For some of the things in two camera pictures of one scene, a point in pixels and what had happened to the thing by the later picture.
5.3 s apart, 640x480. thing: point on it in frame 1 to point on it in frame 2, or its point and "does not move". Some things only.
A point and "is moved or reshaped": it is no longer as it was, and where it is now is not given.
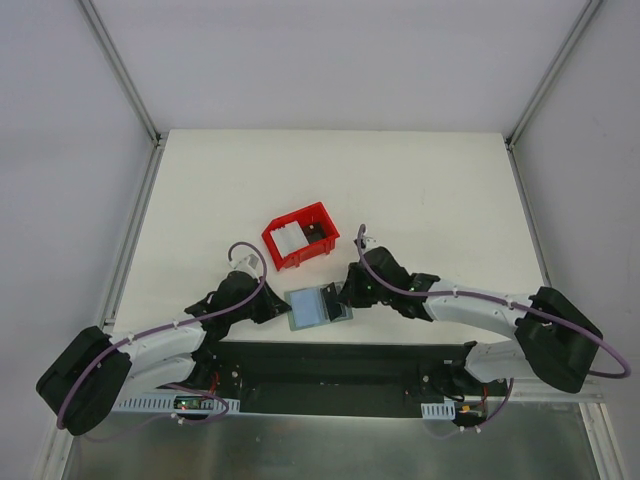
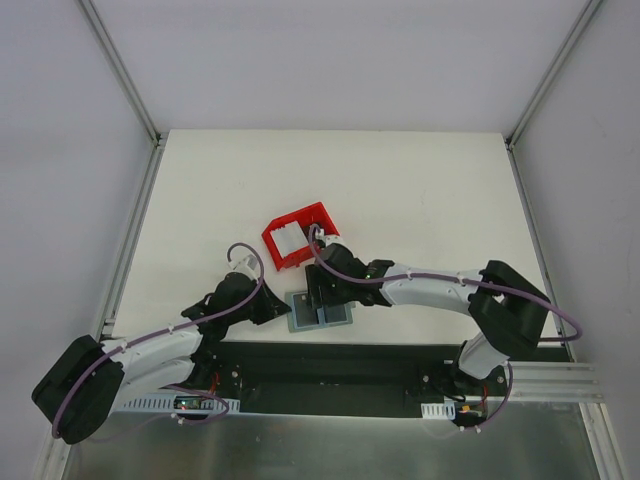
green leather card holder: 307,307 does not move
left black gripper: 270,302 does not move
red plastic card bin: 306,216 does not move
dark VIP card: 331,301 is moved or reshaped
